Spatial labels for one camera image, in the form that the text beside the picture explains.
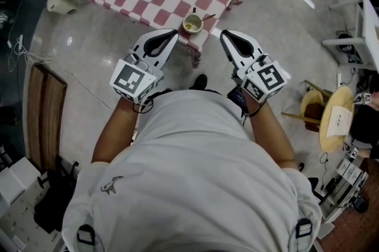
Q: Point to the brown floor mat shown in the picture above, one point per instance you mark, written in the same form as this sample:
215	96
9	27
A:
361	230

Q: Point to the white ceramic cup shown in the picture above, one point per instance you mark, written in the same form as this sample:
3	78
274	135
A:
195	20

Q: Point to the stack of white boxes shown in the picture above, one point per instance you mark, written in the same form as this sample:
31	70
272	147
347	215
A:
350	172

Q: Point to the person's black shoe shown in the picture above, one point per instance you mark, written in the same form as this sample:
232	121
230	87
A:
199	82

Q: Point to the white trash bin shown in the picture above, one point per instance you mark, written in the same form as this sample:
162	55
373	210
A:
60	1

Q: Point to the black swivel chair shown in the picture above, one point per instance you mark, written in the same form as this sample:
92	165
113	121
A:
315	185

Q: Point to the person's left forearm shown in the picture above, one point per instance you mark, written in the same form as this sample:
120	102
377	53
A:
112	132

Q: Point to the round wooden table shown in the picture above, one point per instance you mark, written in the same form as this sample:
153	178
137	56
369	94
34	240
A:
340	93

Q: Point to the wooden bench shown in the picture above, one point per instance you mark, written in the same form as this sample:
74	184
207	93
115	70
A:
44	117

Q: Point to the white paper sheet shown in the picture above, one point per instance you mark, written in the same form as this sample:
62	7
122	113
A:
339	121

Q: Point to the black round floor device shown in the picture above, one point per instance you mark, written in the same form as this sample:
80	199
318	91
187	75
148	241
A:
348	47

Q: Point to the person's right forearm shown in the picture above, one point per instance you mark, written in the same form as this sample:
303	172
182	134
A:
269	135

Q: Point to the dark waist device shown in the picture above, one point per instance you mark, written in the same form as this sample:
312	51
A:
237	98

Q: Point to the white cardboard box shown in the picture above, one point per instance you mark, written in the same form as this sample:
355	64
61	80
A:
17	179

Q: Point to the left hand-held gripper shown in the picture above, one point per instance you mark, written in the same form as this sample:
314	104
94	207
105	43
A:
130	82

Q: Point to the wooden chair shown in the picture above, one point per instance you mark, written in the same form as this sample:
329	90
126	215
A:
311	102

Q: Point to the person's white shirt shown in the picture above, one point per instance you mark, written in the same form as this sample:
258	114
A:
192	185

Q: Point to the person's black trousers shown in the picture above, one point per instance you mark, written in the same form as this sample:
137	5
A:
204	90

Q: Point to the black office chair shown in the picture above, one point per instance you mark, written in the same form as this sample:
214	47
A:
50	206

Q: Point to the white power strip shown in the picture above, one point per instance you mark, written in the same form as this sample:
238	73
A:
16	43

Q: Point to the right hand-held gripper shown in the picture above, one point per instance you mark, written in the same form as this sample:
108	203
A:
263	82

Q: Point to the small gold spoon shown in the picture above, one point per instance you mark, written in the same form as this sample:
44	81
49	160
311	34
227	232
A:
207	18

